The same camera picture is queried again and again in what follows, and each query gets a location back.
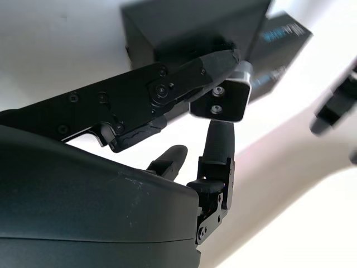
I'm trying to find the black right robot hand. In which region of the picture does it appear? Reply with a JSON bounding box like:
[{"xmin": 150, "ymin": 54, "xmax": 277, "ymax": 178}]
[{"xmin": 0, "ymin": 47, "xmax": 242, "ymax": 268}]

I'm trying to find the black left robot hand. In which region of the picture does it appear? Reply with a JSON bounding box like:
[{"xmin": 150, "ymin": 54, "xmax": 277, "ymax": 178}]
[{"xmin": 310, "ymin": 57, "xmax": 357, "ymax": 165}]

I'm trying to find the small silver depth camera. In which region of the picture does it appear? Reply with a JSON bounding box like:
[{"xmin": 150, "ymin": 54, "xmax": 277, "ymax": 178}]
[{"xmin": 189, "ymin": 61, "xmax": 253, "ymax": 123}]

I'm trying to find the black box base with insert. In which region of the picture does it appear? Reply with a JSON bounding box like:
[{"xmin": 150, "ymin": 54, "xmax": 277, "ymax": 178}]
[{"xmin": 121, "ymin": 0, "xmax": 276, "ymax": 70}]

